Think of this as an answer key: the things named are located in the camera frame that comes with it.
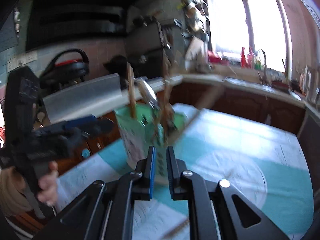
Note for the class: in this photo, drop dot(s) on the green plastic utensil holder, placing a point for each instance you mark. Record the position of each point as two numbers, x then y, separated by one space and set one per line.
139 134

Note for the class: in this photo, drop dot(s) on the brown wooden chopstick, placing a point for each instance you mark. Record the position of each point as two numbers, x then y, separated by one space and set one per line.
131 90

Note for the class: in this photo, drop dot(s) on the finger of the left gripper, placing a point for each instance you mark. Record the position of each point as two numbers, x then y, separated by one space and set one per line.
66 125
93 129

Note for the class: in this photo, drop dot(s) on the teal patterned tablecloth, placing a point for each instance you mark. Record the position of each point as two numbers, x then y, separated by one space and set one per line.
266 164

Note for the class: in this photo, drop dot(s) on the black range hood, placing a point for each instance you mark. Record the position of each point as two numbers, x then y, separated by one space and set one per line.
58 21

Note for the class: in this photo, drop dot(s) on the chrome kitchen faucet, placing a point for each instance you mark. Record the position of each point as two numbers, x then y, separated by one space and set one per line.
264 78

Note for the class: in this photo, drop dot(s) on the red plastic bottle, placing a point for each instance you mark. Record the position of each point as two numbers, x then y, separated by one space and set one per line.
244 63

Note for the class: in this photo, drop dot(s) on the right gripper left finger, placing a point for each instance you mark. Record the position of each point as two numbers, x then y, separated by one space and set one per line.
105 210

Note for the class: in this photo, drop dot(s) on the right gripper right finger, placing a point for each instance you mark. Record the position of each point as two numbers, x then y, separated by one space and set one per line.
217 210

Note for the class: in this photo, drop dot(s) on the black pressure cooker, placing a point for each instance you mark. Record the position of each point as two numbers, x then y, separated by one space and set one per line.
62 73

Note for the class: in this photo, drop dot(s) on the person's left hand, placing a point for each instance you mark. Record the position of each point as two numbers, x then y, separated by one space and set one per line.
13 199

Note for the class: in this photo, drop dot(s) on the bamboo chopstick red band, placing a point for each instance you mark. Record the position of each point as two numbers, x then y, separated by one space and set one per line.
167 112

